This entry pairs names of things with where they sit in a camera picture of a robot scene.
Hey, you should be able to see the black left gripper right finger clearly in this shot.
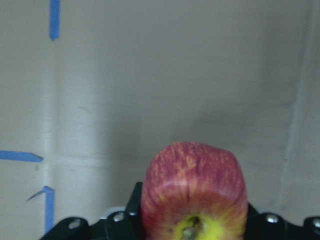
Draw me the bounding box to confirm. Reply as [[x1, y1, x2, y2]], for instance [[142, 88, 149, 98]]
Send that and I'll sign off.
[[246, 203, 320, 240]]

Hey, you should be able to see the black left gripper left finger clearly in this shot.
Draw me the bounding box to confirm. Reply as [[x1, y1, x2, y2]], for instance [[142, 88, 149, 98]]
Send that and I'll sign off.
[[41, 182, 143, 240]]

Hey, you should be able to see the red apple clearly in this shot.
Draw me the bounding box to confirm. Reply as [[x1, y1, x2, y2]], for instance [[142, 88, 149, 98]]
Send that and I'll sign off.
[[140, 142, 248, 240]]

